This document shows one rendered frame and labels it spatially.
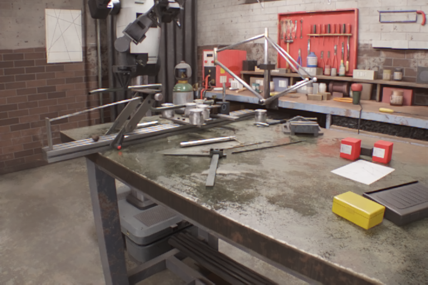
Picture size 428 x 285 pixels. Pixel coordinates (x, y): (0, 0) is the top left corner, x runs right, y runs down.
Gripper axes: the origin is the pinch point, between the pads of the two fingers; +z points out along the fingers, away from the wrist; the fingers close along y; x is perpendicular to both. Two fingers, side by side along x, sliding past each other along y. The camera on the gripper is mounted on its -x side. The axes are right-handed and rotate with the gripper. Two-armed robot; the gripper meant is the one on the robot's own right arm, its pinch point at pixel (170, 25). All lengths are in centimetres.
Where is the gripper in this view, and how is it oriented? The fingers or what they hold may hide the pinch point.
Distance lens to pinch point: 120.2
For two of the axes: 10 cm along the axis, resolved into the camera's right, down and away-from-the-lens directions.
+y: 7.0, -1.5, 6.9
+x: -6.2, 3.6, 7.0
